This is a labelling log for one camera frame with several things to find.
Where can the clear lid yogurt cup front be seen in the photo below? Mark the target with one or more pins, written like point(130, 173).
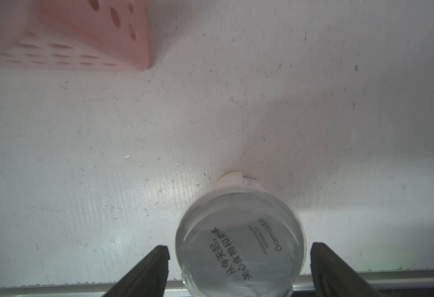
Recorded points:
point(236, 239)

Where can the pink plastic basket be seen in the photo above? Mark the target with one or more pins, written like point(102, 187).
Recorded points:
point(74, 35)

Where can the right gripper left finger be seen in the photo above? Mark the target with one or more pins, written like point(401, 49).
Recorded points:
point(147, 279)

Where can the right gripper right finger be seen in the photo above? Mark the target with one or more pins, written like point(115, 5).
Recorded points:
point(333, 277)

